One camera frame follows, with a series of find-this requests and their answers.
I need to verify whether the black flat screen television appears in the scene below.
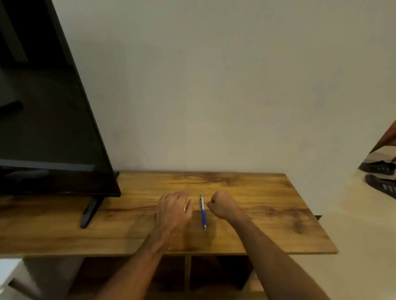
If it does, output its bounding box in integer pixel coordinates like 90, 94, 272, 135
0, 0, 122, 229

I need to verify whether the brown wooden door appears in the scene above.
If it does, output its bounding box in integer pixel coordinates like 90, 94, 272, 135
369, 121, 396, 155

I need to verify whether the person's right hand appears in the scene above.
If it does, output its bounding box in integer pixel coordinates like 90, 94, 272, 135
206, 190, 249, 222

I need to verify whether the person's left forearm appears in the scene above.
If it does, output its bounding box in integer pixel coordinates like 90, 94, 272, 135
94, 232, 184, 300

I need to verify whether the white furniture piece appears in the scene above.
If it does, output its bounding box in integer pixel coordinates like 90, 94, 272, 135
0, 258, 42, 300

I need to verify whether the person's right forearm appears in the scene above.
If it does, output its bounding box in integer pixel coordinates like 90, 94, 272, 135
228, 213, 332, 300

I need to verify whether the wooden tv cabinet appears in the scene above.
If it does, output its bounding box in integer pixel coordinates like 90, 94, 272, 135
0, 171, 338, 300

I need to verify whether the person's left hand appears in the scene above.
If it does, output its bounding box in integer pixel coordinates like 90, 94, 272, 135
154, 192, 194, 244

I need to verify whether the blue and silver pen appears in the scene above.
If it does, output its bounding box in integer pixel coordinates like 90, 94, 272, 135
199, 194, 207, 232

